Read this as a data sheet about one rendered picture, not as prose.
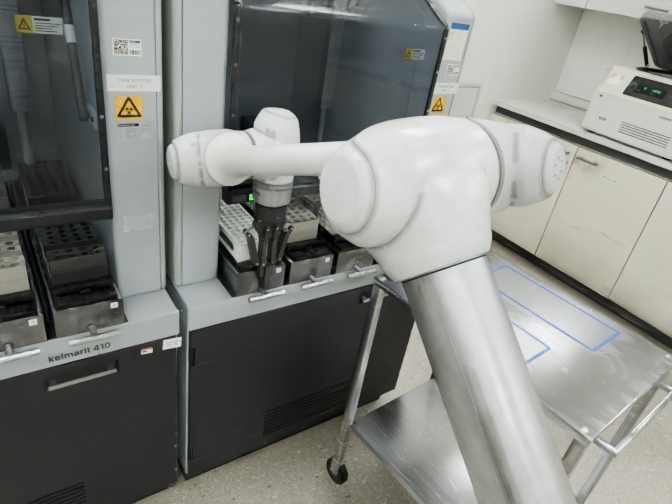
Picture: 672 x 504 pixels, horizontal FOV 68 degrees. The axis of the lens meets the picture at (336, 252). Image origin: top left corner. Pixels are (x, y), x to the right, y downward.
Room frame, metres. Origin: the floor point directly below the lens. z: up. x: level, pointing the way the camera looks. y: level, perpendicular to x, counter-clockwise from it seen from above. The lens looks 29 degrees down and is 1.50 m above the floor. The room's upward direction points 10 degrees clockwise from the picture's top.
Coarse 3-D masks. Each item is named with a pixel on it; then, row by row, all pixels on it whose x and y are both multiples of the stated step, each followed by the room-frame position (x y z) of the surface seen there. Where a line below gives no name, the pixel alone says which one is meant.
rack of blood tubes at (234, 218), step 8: (224, 208) 1.26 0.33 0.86; (232, 208) 1.26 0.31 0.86; (240, 208) 1.27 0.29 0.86; (224, 216) 1.20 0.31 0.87; (232, 216) 1.22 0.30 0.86; (240, 216) 1.23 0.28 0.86; (248, 216) 1.23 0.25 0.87; (224, 224) 1.17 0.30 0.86; (232, 224) 1.18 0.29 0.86; (240, 224) 1.17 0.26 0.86; (248, 224) 1.19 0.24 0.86; (224, 232) 1.13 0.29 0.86; (232, 232) 1.14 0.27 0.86; (240, 232) 1.13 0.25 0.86; (256, 232) 1.15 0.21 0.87; (224, 240) 1.17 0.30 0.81; (232, 240) 1.09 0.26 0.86; (240, 240) 1.09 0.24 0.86; (256, 240) 1.10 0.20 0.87; (232, 248) 1.14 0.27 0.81; (240, 248) 1.07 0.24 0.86; (240, 256) 1.07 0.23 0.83; (248, 256) 1.08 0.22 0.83
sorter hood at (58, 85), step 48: (0, 0) 0.83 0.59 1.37; (48, 0) 0.88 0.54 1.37; (96, 0) 0.92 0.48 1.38; (0, 48) 0.83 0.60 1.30; (48, 48) 0.87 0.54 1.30; (96, 48) 0.91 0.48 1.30; (0, 96) 0.82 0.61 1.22; (48, 96) 0.86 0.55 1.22; (96, 96) 0.91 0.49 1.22; (0, 144) 0.81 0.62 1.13; (48, 144) 0.86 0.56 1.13; (96, 144) 0.91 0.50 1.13; (0, 192) 0.80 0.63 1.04; (48, 192) 0.85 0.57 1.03; (96, 192) 0.90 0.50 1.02
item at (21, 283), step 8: (0, 264) 0.80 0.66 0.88; (8, 264) 0.81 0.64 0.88; (16, 264) 0.82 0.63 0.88; (24, 264) 0.82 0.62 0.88; (0, 272) 0.79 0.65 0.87; (8, 272) 0.79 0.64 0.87; (16, 272) 0.80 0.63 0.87; (24, 272) 0.81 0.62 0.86; (0, 280) 0.78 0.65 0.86; (8, 280) 0.79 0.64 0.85; (16, 280) 0.80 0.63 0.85; (24, 280) 0.81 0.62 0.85; (0, 288) 0.78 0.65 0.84; (8, 288) 0.79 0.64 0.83; (16, 288) 0.80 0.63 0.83; (24, 288) 0.81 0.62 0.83
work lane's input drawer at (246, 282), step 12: (228, 252) 1.10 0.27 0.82; (228, 264) 1.07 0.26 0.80; (240, 264) 1.06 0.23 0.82; (252, 264) 1.07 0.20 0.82; (276, 264) 1.10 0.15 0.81; (228, 276) 1.07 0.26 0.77; (240, 276) 1.03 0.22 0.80; (252, 276) 1.05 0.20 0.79; (276, 276) 1.10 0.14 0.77; (240, 288) 1.03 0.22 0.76; (252, 288) 1.05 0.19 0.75; (252, 300) 1.01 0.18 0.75
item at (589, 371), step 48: (384, 288) 1.07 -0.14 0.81; (528, 288) 1.19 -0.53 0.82; (528, 336) 0.96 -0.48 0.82; (576, 336) 1.00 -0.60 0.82; (624, 336) 1.03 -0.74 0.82; (432, 384) 1.34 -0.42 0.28; (576, 384) 0.82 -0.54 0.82; (624, 384) 0.85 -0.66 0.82; (384, 432) 1.09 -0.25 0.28; (432, 432) 1.12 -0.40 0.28; (576, 432) 0.69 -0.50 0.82; (624, 432) 0.97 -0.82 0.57; (336, 480) 1.09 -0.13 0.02; (432, 480) 0.95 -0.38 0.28
